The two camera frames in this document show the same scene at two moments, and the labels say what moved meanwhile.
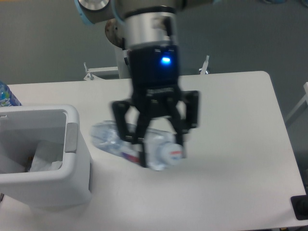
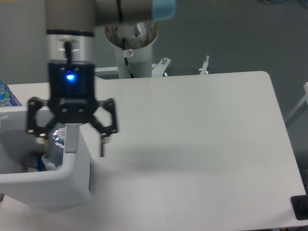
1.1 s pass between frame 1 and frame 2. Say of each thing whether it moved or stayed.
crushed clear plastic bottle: moved
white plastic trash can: stayed
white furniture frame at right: stayed
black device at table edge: stayed
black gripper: moved
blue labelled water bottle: stayed
